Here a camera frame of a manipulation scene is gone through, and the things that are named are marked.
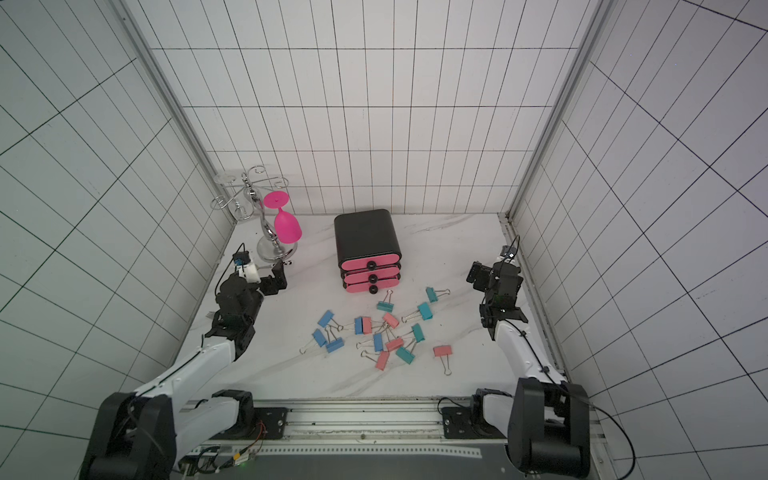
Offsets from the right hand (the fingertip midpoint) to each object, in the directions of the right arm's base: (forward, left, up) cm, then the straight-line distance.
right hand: (482, 262), depth 87 cm
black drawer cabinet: (+7, +36, +2) cm, 37 cm away
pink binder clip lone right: (-22, +11, -15) cm, 29 cm away
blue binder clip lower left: (-22, +43, -14) cm, 50 cm away
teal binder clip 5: (-23, +22, -15) cm, 35 cm away
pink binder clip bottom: (-25, +29, -15) cm, 41 cm away
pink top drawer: (-2, +33, +1) cm, 33 cm away
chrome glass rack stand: (+13, +74, -14) cm, 76 cm away
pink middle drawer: (-4, +33, -4) cm, 34 cm away
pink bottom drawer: (-4, +33, -10) cm, 35 cm away
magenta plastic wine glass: (+7, +61, +4) cm, 61 cm away
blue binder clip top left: (-14, +47, -14) cm, 51 cm away
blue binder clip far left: (-20, +48, -14) cm, 54 cm away
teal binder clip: (-3, +13, -15) cm, 20 cm away
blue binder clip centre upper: (-16, +37, -13) cm, 42 cm away
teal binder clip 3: (-8, +29, -15) cm, 33 cm away
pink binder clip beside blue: (-16, +34, -14) cm, 40 cm away
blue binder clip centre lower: (-21, +30, -14) cm, 39 cm away
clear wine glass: (+17, +80, +4) cm, 82 cm away
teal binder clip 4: (-17, +18, -14) cm, 29 cm away
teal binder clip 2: (-10, +16, -14) cm, 24 cm away
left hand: (-6, +64, +1) cm, 64 cm away
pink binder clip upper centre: (-14, +27, -14) cm, 33 cm away
